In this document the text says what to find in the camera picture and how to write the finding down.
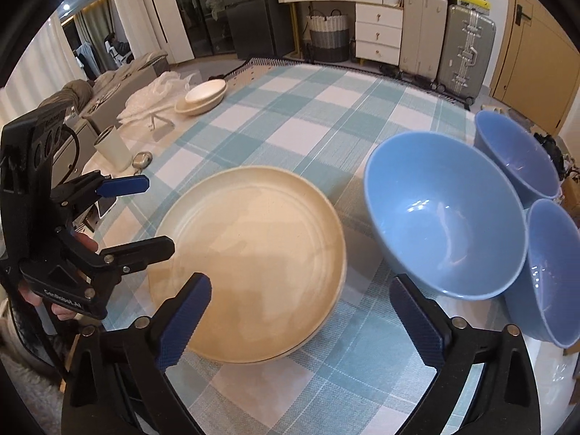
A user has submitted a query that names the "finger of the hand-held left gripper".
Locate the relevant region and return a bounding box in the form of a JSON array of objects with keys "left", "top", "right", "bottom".
[
  {"left": 50, "top": 170, "right": 150, "bottom": 207},
  {"left": 68, "top": 229, "right": 176, "bottom": 277}
]

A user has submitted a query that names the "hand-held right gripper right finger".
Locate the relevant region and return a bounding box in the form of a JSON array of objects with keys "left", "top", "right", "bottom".
[{"left": 390, "top": 274, "right": 543, "bottom": 435}]

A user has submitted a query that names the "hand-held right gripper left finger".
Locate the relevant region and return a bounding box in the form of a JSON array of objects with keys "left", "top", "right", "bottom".
[{"left": 60, "top": 272, "right": 213, "bottom": 435}]

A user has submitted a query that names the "cream round plate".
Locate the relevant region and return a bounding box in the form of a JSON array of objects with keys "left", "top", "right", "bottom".
[
  {"left": 149, "top": 165, "right": 348, "bottom": 359},
  {"left": 188, "top": 254, "right": 349, "bottom": 361},
  {"left": 186, "top": 281, "right": 336, "bottom": 364}
]

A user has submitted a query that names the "blue bowl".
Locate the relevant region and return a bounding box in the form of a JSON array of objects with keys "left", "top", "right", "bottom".
[
  {"left": 473, "top": 109, "right": 563, "bottom": 209},
  {"left": 504, "top": 198, "right": 580, "bottom": 349},
  {"left": 364, "top": 130, "right": 527, "bottom": 301}
]

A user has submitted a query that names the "person's left forearm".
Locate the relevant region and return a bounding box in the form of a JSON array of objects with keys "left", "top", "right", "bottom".
[{"left": 0, "top": 317, "right": 64, "bottom": 435}]

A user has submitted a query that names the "person's left hand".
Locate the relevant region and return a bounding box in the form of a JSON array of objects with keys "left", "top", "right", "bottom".
[{"left": 18, "top": 232, "right": 99, "bottom": 324}]

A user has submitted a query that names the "smartphone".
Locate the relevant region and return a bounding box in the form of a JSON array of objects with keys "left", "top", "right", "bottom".
[{"left": 96, "top": 196, "right": 119, "bottom": 219}]

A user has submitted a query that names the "white tall tumbler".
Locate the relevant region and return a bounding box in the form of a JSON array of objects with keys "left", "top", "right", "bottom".
[{"left": 94, "top": 127, "right": 132, "bottom": 173}]

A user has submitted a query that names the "white plastic bag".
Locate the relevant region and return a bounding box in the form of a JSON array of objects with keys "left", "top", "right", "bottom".
[{"left": 119, "top": 72, "right": 200, "bottom": 123}]

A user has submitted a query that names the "cream shallow bowl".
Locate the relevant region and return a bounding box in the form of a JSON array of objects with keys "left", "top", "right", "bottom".
[{"left": 174, "top": 91, "right": 227, "bottom": 116}]

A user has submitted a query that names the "grey sofa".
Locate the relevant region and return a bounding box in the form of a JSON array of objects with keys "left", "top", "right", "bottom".
[{"left": 45, "top": 50, "right": 170, "bottom": 134}]

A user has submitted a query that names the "white curtain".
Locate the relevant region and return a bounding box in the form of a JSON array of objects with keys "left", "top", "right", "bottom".
[{"left": 106, "top": 0, "right": 159, "bottom": 62}]

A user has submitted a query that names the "dark glass cabinet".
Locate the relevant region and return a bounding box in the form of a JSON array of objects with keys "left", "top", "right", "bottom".
[{"left": 167, "top": 0, "right": 232, "bottom": 59}]

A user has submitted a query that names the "grey refrigerator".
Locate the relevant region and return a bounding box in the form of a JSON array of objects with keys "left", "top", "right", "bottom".
[{"left": 224, "top": 0, "right": 297, "bottom": 59}]

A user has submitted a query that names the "woven laundry basket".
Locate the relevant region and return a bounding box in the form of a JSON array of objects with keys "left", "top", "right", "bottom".
[{"left": 307, "top": 9, "right": 351, "bottom": 63}]

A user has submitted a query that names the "silver suitcase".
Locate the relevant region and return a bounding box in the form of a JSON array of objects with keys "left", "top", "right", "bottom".
[{"left": 435, "top": 4, "right": 497, "bottom": 105}]

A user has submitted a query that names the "beige suitcase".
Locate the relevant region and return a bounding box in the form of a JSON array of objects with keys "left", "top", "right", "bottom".
[{"left": 399, "top": 0, "right": 449, "bottom": 83}]

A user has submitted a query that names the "wooden door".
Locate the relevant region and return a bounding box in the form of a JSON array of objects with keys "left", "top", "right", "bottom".
[{"left": 489, "top": 0, "right": 580, "bottom": 134}]

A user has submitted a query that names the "white dressing table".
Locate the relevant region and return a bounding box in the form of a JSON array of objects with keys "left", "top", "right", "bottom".
[{"left": 276, "top": 0, "right": 406, "bottom": 66}]

